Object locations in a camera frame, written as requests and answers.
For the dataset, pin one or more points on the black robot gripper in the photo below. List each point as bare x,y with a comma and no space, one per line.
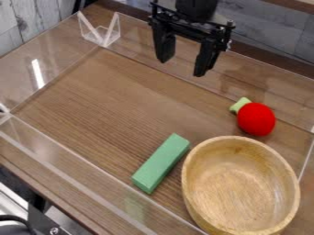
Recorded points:
192,19

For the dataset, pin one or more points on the red plush fruit green stem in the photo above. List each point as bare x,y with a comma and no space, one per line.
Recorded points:
256,118

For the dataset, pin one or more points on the green rectangular block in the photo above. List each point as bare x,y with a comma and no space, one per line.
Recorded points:
158,165

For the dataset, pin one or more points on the round wooden bowl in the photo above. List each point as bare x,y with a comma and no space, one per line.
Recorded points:
240,187

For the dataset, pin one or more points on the clear acrylic corner bracket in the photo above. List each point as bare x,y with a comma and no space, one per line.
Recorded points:
101,35

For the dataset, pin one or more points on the clear acrylic tray enclosure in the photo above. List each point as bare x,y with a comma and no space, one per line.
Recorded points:
91,109

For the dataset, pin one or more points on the black metal frame mount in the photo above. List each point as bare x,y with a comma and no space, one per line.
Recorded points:
47,219

